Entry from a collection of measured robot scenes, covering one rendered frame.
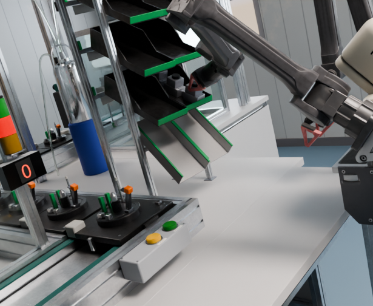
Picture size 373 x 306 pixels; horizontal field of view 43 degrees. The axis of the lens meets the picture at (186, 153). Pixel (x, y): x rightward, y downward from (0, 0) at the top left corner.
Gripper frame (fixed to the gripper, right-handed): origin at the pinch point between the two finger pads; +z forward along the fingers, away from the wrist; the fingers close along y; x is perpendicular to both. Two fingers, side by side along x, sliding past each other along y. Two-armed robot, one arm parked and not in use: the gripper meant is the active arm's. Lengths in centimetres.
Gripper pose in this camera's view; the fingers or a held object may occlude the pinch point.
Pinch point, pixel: (194, 86)
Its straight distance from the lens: 164.7
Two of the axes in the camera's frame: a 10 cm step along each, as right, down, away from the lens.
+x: 5.6, 8.3, -0.1
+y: -6.3, 4.1, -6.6
